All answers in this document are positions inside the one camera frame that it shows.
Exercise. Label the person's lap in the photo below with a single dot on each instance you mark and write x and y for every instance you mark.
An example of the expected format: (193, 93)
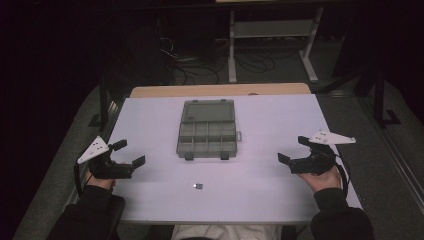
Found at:
(226, 232)

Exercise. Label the person's left hand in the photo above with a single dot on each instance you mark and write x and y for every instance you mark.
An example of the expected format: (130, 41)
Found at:
(100, 182)

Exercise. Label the small dark square part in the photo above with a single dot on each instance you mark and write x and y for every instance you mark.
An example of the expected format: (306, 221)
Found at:
(199, 186)

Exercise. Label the black metal stand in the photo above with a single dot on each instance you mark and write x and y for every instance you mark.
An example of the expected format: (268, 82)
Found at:
(381, 96)
(104, 100)

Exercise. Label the grey transparent compartment box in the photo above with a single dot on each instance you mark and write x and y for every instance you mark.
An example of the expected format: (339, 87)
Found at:
(206, 131)

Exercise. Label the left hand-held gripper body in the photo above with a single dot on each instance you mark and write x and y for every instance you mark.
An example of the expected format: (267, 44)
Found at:
(106, 168)

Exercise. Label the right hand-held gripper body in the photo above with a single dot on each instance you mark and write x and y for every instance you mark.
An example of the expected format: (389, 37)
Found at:
(313, 163)

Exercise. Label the person's right hand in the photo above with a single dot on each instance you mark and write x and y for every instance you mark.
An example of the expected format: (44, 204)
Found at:
(321, 181)

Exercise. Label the white metal desk frame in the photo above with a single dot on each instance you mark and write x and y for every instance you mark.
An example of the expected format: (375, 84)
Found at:
(273, 30)

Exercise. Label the wooden table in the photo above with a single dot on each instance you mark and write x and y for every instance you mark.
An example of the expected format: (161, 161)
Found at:
(220, 90)

